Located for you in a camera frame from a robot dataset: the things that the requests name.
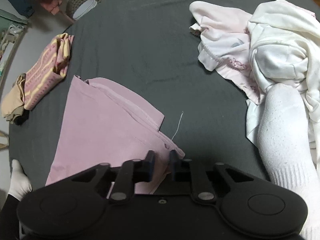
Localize mauve pink ribbed garment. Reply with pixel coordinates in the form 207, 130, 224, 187
46, 76, 185, 194

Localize white pink crumpled clothes pile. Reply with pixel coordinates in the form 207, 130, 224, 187
189, 0, 319, 164

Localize right foot white sock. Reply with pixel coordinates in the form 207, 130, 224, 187
258, 83, 319, 239

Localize foot white sock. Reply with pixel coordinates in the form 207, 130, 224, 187
258, 83, 319, 239
8, 159, 33, 201

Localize left foot white sock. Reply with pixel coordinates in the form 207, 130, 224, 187
8, 159, 33, 201

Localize black folded garment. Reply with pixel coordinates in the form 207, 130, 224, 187
12, 110, 29, 126

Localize pink yellow striped knit sweater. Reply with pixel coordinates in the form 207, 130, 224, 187
24, 33, 74, 111

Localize dark grey bed sheet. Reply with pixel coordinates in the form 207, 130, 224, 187
9, 0, 319, 189

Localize beige canvas tote bag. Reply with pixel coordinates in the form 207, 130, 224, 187
0, 131, 9, 150

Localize left leg black trousers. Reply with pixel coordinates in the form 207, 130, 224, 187
0, 194, 20, 240

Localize beige folded garment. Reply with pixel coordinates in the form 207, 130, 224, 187
1, 73, 26, 123

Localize white plastic bucket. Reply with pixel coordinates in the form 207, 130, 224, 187
73, 0, 98, 21

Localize pink hanging garment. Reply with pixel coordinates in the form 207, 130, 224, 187
39, 0, 62, 15

